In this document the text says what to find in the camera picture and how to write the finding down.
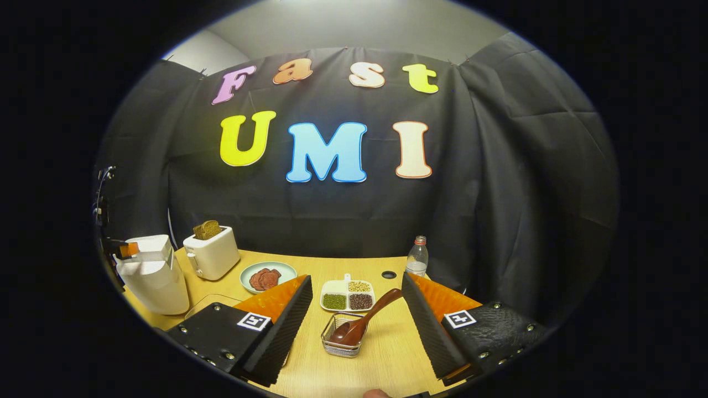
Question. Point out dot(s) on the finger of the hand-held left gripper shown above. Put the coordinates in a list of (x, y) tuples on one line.
[(129, 250)]

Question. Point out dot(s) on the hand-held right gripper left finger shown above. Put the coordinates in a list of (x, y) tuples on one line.
[(276, 342)]

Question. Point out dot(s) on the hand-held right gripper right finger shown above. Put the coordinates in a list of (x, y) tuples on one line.
[(431, 331)]

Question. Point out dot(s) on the white rice cooker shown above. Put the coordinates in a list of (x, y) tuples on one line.
[(155, 282)]

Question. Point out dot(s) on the brown wooden spoon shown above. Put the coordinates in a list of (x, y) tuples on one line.
[(359, 326)]

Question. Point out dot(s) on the red meat slices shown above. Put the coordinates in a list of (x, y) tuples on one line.
[(264, 279)]

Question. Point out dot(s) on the black table grommet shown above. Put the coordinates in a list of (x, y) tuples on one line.
[(389, 275)]

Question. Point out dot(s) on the white divided grain dish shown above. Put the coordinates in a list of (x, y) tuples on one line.
[(334, 301)]

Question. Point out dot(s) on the pale green plate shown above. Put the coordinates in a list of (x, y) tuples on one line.
[(285, 271)]

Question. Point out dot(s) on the clear plastic water bottle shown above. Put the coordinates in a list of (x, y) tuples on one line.
[(417, 260)]

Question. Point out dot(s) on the brown bread slices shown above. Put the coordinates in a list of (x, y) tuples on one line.
[(207, 229)]

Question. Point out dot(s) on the white toaster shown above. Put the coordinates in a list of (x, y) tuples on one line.
[(213, 257)]

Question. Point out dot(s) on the black backdrop cloth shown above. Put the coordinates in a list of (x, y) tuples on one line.
[(498, 193)]

